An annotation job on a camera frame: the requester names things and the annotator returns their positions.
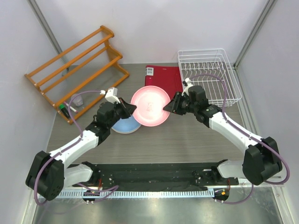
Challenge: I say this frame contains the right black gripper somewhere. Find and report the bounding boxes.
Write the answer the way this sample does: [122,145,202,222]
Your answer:
[163,91,198,115]

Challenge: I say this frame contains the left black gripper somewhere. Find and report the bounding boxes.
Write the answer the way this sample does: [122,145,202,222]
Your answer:
[107,98,136,128]

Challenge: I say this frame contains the blue plate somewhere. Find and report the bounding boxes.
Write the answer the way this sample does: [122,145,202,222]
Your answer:
[112,116,141,134]

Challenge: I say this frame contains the pink plate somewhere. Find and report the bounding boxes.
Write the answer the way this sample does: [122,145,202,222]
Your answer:
[131,85,170,127]

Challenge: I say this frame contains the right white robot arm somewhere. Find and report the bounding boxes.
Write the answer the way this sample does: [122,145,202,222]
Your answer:
[163,86,283,185]

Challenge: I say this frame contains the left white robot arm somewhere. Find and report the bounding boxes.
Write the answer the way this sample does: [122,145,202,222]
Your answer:
[25,98,137,205]

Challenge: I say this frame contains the orange wooden rack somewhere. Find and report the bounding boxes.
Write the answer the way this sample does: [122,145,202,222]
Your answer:
[24,25,129,125]

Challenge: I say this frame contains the red plastic folder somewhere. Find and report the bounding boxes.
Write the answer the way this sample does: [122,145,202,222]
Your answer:
[145,65,183,98]

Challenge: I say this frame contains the clear plastic cup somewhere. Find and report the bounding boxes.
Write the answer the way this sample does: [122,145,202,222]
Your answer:
[71,94,84,107]

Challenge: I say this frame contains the white pen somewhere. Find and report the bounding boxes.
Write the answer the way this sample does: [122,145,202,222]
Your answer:
[64,101,78,113]

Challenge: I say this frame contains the green black marker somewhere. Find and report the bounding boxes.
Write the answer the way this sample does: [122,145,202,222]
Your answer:
[59,104,70,119]

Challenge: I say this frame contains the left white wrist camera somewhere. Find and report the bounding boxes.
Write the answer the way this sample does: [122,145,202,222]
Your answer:
[100,87,120,104]

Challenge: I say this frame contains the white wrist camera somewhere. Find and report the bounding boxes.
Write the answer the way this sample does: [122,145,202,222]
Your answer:
[182,78,193,96]
[100,87,120,104]

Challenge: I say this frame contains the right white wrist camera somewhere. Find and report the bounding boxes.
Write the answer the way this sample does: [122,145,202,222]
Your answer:
[182,78,193,96]

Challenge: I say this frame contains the white wire dish rack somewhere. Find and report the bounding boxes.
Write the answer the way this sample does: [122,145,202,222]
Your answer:
[178,48,242,107]

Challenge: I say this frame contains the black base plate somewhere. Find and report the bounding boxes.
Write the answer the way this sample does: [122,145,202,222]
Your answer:
[83,162,239,192]

